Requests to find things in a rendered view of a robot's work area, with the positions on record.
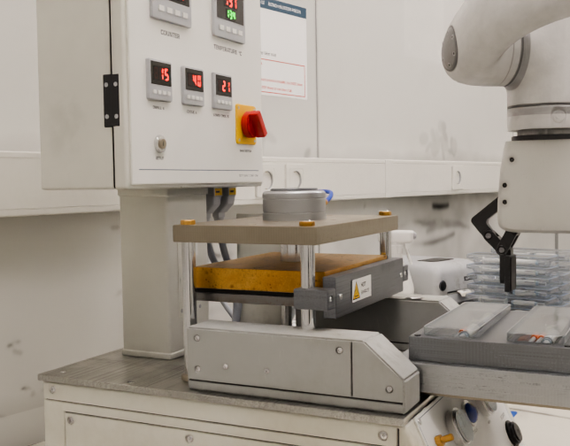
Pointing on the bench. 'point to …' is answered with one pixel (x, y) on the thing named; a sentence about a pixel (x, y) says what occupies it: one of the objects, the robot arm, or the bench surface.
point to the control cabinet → (155, 137)
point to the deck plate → (157, 386)
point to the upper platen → (269, 275)
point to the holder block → (499, 349)
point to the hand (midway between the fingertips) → (547, 280)
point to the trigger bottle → (402, 253)
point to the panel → (498, 432)
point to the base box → (197, 423)
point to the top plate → (288, 222)
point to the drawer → (501, 384)
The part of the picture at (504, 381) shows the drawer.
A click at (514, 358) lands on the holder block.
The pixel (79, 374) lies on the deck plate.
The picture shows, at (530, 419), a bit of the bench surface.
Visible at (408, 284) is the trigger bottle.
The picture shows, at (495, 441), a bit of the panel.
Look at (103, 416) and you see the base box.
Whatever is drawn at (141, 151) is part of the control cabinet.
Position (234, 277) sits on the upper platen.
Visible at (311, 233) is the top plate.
